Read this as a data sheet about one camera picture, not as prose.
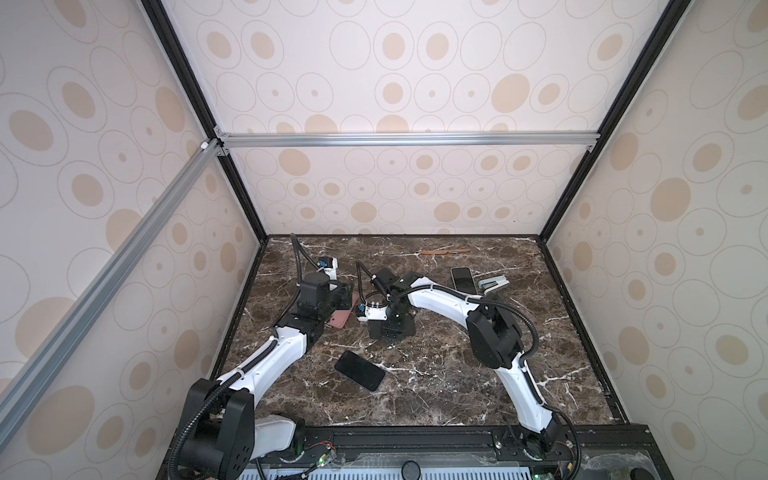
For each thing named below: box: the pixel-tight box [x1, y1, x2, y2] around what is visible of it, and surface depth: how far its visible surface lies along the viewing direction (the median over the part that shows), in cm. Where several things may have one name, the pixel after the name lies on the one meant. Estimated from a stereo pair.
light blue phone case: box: [450, 266, 479, 295], surface depth 108 cm
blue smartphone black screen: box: [450, 267, 478, 295], surface depth 108 cm
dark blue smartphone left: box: [334, 350, 385, 392], surface depth 88 cm
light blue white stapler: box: [478, 276, 510, 295], surface depth 105 cm
